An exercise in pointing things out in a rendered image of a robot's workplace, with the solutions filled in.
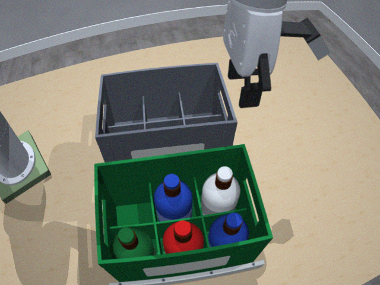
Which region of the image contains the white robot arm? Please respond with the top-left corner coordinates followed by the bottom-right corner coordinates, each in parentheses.
top-left (0, 0), bottom-right (330, 185)

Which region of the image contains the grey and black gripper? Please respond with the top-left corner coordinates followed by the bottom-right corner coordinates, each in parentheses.
top-left (223, 0), bottom-right (286, 108)

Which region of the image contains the dark grey crate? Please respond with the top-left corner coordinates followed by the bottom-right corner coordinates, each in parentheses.
top-left (95, 62), bottom-right (238, 162)

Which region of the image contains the white bottle with grey label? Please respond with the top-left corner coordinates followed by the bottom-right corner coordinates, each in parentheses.
top-left (201, 167), bottom-right (240, 215)

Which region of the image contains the blue bottle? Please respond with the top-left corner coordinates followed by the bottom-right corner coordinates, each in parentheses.
top-left (208, 213), bottom-right (249, 247)
top-left (154, 174), bottom-right (193, 221)

